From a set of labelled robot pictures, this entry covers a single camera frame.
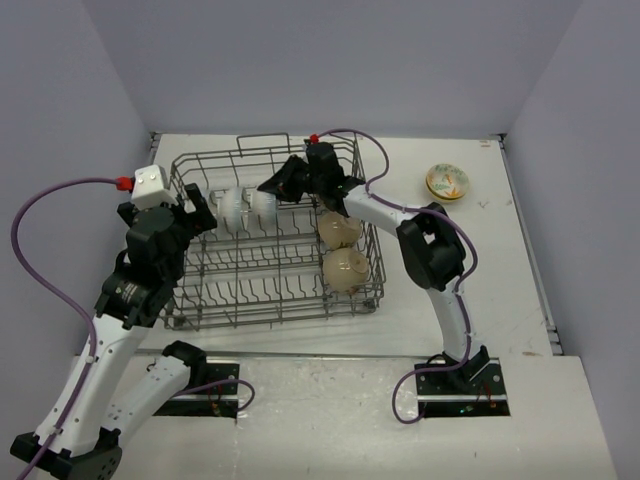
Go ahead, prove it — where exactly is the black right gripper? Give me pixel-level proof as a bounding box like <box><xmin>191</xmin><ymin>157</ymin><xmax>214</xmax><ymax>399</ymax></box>
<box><xmin>259</xmin><ymin>153</ymin><xmax>327</xmax><ymax>202</ymax></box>

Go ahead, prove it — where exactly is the cream floral patterned bowl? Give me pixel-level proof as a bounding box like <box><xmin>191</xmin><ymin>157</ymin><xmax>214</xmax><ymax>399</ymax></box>
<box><xmin>426</xmin><ymin>163</ymin><xmax>470</xmax><ymax>196</ymax></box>

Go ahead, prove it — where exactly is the yellow green patterned bowl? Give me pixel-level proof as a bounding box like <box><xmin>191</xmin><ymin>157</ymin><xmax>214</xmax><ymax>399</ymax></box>
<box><xmin>427</xmin><ymin>186</ymin><xmax>467</xmax><ymax>204</ymax></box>

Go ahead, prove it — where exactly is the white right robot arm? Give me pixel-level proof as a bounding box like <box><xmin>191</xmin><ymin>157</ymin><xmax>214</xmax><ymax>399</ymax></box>
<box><xmin>258</xmin><ymin>137</ymin><xmax>489</xmax><ymax>394</ymax></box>

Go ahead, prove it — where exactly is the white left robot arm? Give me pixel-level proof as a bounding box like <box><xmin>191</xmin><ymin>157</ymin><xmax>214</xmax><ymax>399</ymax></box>
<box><xmin>10</xmin><ymin>183</ymin><xmax>217</xmax><ymax>479</ymax></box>

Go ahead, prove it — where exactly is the white blue bowl right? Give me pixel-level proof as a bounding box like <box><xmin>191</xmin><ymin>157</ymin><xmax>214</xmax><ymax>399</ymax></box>
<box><xmin>250</xmin><ymin>189</ymin><xmax>277</xmax><ymax>228</ymax></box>

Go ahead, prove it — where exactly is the white blue bowl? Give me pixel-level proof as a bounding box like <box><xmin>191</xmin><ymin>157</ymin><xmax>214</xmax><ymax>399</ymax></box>
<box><xmin>250</xmin><ymin>189</ymin><xmax>277</xmax><ymax>228</ymax></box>
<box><xmin>218</xmin><ymin>186</ymin><xmax>245</xmax><ymax>234</ymax></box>

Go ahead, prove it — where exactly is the white blue bowl middle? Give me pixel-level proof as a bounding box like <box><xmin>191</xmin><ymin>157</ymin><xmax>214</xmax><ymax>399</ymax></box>
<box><xmin>218</xmin><ymin>186</ymin><xmax>245</xmax><ymax>234</ymax></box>

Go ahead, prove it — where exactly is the beige bowl middle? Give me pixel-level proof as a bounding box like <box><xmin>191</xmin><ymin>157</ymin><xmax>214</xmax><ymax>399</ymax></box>
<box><xmin>318</xmin><ymin>212</ymin><xmax>362</xmax><ymax>250</ymax></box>

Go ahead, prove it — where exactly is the beige bowl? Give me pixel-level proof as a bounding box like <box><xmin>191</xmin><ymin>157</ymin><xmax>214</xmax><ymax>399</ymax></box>
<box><xmin>323</xmin><ymin>247</ymin><xmax>370</xmax><ymax>294</ymax></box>
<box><xmin>318</xmin><ymin>212</ymin><xmax>362</xmax><ymax>250</ymax></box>

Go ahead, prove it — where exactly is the beige bowl near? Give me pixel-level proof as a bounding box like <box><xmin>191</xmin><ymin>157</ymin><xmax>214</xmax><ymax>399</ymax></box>
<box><xmin>323</xmin><ymin>247</ymin><xmax>370</xmax><ymax>294</ymax></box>

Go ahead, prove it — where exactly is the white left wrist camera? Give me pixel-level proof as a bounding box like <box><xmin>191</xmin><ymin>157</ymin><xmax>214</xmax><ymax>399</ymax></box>
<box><xmin>131</xmin><ymin>164</ymin><xmax>177</xmax><ymax>210</ymax></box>

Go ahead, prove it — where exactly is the grey wire dish rack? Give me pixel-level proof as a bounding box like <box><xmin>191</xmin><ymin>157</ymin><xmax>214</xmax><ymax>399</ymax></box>
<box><xmin>162</xmin><ymin>134</ymin><xmax>386</xmax><ymax>331</ymax></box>

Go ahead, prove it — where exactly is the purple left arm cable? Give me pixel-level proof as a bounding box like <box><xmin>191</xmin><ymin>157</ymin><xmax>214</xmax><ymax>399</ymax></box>
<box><xmin>10</xmin><ymin>175</ymin><xmax>129</xmax><ymax>476</ymax></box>

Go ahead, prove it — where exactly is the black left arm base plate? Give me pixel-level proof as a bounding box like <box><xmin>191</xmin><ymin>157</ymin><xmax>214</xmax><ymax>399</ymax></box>
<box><xmin>154</xmin><ymin>363</ymin><xmax>240</xmax><ymax>419</ymax></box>

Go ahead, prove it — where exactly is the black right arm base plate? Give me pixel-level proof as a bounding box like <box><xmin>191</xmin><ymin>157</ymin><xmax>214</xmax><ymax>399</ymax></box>
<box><xmin>415</xmin><ymin>359</ymin><xmax>511</xmax><ymax>419</ymax></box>

